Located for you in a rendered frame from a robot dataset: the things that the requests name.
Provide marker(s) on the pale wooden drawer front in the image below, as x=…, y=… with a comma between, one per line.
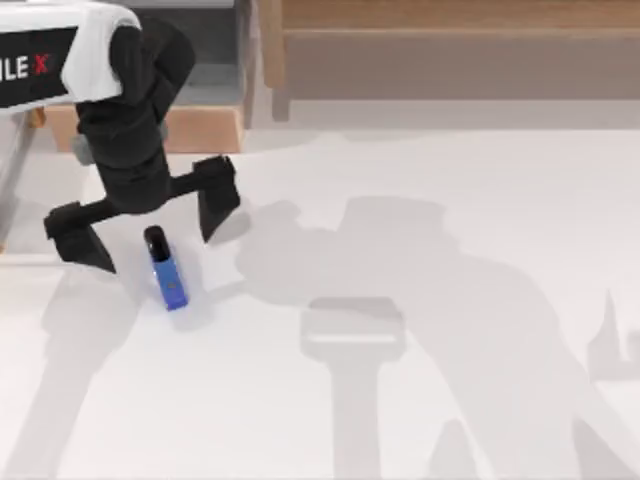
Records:
x=205, y=129

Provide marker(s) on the blue bottle with black cap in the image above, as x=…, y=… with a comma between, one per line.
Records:
x=169, y=277

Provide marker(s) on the grey drawer inside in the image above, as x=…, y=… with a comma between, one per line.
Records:
x=215, y=60

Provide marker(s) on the wooden open shelf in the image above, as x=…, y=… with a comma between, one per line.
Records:
x=450, y=55

